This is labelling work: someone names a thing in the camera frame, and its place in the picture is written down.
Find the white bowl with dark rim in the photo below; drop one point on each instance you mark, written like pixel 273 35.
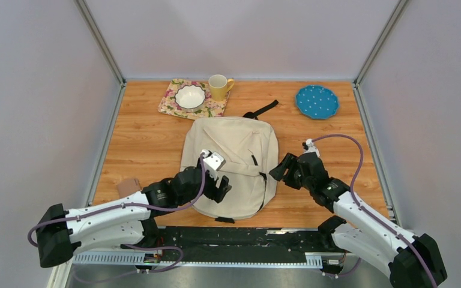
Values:
pixel 190 98

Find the blue polka dot plate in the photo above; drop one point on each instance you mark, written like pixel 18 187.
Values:
pixel 317 102

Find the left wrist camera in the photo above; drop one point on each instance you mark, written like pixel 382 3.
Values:
pixel 212 162

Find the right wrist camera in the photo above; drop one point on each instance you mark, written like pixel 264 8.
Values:
pixel 310 147

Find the yellow ceramic mug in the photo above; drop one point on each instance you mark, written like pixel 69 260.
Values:
pixel 219 86

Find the beige canvas backpack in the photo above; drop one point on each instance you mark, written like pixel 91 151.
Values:
pixel 250 149

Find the small brown cardboard box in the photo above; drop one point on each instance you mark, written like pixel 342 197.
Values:
pixel 128 187

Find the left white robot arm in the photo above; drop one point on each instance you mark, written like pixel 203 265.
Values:
pixel 124 223

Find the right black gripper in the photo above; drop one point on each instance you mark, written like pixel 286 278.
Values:
pixel 289 162

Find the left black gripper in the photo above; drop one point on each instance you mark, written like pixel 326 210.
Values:
pixel 216 194

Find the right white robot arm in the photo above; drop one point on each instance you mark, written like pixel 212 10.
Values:
pixel 406 259

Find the floral square tray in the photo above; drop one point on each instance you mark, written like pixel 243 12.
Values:
pixel 209 108

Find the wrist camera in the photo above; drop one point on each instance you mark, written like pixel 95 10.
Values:
pixel 310 147
pixel 212 162

